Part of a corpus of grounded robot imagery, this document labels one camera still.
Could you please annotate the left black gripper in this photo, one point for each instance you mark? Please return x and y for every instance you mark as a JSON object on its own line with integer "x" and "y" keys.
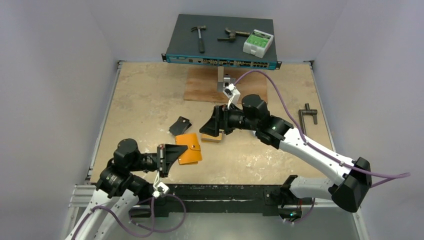
{"x": 169, "y": 153}

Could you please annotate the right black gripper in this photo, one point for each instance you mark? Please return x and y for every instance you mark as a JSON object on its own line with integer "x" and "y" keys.
{"x": 220, "y": 118}

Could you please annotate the gold credit card stack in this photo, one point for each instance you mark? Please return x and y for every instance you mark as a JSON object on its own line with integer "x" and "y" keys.
{"x": 211, "y": 139}

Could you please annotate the orange leather card holder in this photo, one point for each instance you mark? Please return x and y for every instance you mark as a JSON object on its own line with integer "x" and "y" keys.
{"x": 193, "y": 154}

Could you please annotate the black credit card stack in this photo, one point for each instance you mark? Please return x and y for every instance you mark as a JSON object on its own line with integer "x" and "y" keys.
{"x": 181, "y": 125}

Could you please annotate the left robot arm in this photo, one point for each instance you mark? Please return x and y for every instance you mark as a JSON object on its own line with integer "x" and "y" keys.
{"x": 130, "y": 178}

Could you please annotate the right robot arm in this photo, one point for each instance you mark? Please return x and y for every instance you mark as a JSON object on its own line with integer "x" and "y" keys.
{"x": 347, "y": 180}

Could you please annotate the plywood board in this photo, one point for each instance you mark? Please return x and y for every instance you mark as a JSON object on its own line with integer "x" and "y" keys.
{"x": 202, "y": 86}

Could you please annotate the small hammer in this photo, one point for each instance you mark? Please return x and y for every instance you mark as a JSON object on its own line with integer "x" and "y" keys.
{"x": 199, "y": 29}

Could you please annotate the brass clamp tool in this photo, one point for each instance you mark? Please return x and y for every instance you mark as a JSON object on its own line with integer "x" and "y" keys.
{"x": 232, "y": 35}

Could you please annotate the white green electronic box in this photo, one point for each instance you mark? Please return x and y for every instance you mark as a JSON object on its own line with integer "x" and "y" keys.
{"x": 258, "y": 43}

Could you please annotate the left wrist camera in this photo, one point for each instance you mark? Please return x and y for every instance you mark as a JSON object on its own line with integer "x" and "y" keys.
{"x": 160, "y": 189}

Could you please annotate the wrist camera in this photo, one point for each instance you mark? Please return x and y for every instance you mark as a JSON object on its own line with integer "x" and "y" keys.
{"x": 160, "y": 189}
{"x": 232, "y": 93}

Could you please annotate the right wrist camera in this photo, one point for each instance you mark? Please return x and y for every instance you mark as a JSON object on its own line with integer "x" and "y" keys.
{"x": 232, "y": 93}

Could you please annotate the metal stand bracket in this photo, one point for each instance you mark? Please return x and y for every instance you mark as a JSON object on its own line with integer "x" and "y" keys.
{"x": 223, "y": 79}

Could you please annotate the blue network switch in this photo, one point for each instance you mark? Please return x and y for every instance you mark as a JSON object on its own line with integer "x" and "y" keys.
{"x": 183, "y": 45}

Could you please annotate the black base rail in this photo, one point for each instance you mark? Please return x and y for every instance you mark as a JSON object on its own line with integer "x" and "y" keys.
{"x": 267, "y": 200}

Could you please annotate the aluminium frame rail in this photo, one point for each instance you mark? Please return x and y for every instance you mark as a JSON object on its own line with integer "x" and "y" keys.
{"x": 82, "y": 194}

